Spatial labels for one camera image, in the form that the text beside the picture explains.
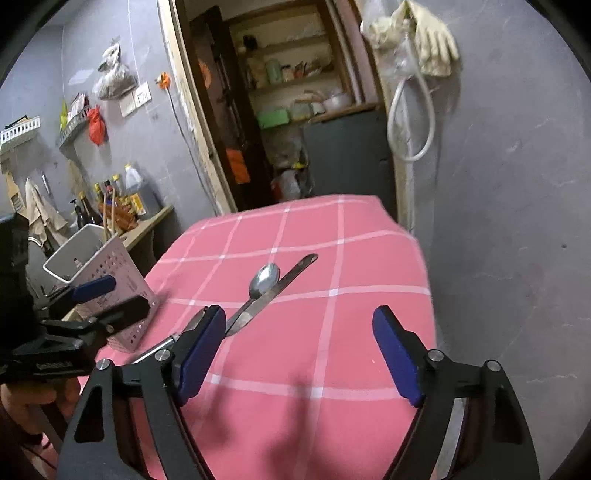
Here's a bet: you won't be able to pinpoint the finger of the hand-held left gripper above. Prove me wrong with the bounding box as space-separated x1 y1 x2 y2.
44 275 117 308
88 295 149 344

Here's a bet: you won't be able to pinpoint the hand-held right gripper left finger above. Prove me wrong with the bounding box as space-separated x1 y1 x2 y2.
58 305 228 480

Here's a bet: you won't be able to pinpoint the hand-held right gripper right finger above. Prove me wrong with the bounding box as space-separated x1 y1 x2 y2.
372 305 541 480

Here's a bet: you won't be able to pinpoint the white perforated utensil holder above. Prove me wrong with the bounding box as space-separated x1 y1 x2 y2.
43 224 161 354

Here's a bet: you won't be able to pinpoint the silver metal spoon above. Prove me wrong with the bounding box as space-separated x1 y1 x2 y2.
225 253 319 337

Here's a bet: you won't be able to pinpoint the person's left forearm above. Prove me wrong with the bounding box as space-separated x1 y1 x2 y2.
0 406 63 480

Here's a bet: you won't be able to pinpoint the person's left hand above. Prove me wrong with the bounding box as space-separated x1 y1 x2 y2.
0 378 83 437

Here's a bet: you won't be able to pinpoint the dark sauce bottle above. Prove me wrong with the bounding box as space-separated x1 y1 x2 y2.
76 193 102 227

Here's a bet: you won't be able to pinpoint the orange snack packet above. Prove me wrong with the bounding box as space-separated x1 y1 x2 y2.
113 203 139 232

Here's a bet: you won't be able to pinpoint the beige hanging towel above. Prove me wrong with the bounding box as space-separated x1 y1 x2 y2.
25 178 70 245

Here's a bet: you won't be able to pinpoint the wooden kitchen counter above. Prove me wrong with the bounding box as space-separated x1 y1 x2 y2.
117 205 175 252

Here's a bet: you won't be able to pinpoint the pink checked tablecloth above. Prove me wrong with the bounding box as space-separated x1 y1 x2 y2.
78 194 437 480

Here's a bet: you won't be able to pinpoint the large oil bottle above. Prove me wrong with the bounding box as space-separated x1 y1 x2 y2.
124 164 162 220

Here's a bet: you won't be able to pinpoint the red bag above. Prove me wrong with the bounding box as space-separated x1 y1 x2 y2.
88 106 108 146

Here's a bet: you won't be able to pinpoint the plastic bags pile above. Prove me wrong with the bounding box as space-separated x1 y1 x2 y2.
272 168 315 201

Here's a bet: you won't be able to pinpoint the dark door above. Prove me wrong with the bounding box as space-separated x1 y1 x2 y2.
189 4 278 213

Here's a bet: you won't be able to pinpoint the hanging plastic bag dark contents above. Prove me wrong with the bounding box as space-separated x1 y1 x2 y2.
95 44 138 101

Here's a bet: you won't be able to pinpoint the grey cabinet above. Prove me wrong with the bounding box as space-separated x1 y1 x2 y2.
302 108 398 220

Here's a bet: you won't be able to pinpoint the green box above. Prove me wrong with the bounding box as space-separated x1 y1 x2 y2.
257 109 291 130

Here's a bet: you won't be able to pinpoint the metal pot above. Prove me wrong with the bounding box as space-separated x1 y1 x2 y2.
323 92 354 112

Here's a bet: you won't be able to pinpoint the clear plastic bag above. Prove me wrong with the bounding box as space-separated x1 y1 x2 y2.
376 32 423 80

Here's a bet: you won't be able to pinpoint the white rubber gloves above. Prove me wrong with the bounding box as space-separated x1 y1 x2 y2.
411 0 461 77

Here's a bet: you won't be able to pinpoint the white wall rack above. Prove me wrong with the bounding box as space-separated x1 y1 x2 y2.
0 116 41 151

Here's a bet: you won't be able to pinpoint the grey wall rack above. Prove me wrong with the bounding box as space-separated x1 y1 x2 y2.
58 104 93 148

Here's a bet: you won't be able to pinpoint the grey power cable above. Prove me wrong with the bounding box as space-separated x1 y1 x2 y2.
168 88 218 215

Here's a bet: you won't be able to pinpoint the white hose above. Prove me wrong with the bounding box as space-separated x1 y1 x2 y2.
388 74 436 162

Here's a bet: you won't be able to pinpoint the wooden door frame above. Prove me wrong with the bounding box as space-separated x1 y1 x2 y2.
168 0 416 232

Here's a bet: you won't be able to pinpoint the wooden wall shelves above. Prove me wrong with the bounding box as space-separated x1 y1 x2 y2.
228 0 379 125

